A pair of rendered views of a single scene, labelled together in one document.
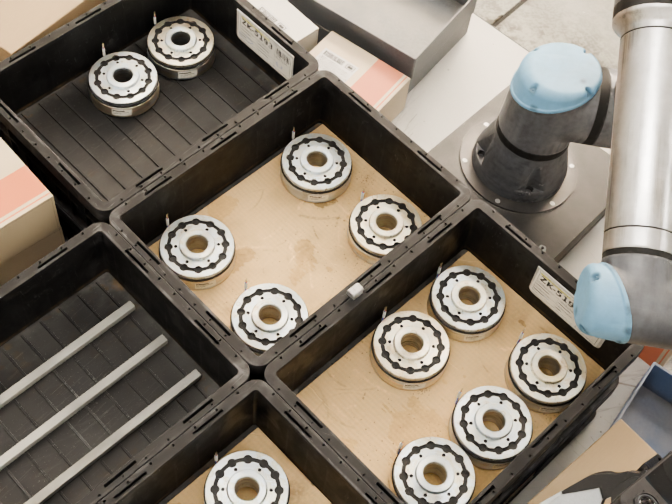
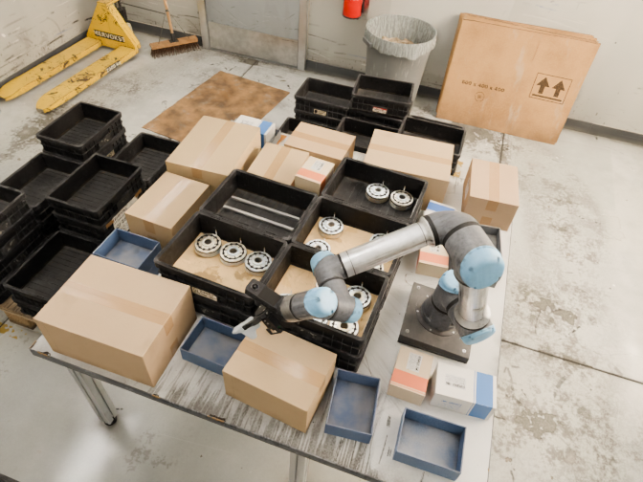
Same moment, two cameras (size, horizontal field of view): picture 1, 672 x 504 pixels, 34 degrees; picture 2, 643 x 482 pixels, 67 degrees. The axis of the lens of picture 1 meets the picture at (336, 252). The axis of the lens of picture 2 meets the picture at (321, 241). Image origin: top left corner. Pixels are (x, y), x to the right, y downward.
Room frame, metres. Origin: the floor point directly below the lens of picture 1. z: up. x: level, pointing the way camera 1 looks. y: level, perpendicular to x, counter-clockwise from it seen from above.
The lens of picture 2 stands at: (0.25, -1.16, 2.27)
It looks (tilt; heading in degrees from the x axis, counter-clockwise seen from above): 46 degrees down; 70
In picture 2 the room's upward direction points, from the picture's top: 5 degrees clockwise
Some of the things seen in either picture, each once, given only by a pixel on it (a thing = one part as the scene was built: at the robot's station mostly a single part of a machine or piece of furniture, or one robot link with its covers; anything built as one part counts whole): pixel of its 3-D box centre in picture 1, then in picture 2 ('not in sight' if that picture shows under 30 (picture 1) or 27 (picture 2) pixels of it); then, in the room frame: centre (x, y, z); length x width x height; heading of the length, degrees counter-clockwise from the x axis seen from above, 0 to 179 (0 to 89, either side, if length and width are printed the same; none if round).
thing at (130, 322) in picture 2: not in sight; (121, 318); (-0.05, -0.04, 0.80); 0.40 x 0.30 x 0.20; 145
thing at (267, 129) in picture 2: not in sight; (254, 131); (0.64, 1.07, 0.75); 0.20 x 0.12 x 0.09; 144
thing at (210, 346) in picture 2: not in sight; (216, 346); (0.26, -0.19, 0.74); 0.20 x 0.15 x 0.07; 141
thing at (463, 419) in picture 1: (492, 422); not in sight; (0.60, -0.23, 0.86); 0.10 x 0.10 x 0.01
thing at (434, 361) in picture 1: (411, 345); not in sight; (0.69, -0.12, 0.86); 0.10 x 0.10 x 0.01
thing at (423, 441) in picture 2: not in sight; (430, 443); (0.85, -0.70, 0.74); 0.20 x 0.15 x 0.07; 146
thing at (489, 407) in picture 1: (493, 421); not in sight; (0.60, -0.23, 0.86); 0.05 x 0.05 x 0.01
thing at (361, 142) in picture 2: not in sight; (363, 156); (1.41, 1.29, 0.31); 0.40 x 0.30 x 0.34; 145
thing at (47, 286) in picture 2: not in sight; (63, 278); (-0.43, 0.69, 0.26); 0.40 x 0.30 x 0.23; 54
